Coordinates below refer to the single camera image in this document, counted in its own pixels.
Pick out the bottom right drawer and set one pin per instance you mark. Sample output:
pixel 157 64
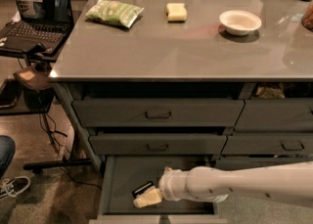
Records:
pixel 238 163

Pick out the green chip bag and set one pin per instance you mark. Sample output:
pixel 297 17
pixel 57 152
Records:
pixel 114 12

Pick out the open bottom left drawer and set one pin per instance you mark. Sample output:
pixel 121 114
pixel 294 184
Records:
pixel 124 174

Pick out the black laptop stand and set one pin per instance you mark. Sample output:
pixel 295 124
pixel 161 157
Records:
pixel 15 99

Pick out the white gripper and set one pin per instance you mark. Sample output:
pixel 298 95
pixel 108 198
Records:
pixel 167 184

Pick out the black rxbar chocolate bar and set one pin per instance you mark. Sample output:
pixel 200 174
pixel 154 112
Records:
pixel 142 189

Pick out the snack bag in top drawer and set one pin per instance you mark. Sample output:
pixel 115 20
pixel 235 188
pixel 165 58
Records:
pixel 269 92

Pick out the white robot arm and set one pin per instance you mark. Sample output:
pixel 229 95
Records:
pixel 288 183

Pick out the blue jeans leg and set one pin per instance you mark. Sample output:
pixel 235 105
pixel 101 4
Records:
pixel 7 151

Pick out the middle left drawer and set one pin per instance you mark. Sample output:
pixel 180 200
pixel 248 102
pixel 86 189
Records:
pixel 157 144

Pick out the yellow sponge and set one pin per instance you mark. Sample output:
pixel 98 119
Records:
pixel 176 12

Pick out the white bowl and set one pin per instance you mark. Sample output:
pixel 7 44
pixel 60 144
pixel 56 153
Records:
pixel 240 23

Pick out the black laptop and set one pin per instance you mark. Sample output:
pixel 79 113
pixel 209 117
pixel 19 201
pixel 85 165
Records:
pixel 43 24

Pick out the middle right drawer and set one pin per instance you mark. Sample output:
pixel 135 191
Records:
pixel 269 144

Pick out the top left drawer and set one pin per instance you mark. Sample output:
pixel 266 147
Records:
pixel 157 112

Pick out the white sneaker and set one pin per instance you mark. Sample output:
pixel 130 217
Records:
pixel 11 188

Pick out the black device with sticky note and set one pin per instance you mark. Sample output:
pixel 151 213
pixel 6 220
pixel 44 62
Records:
pixel 33 79

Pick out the top right drawer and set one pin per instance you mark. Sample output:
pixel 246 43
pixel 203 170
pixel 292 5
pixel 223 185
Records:
pixel 276 115

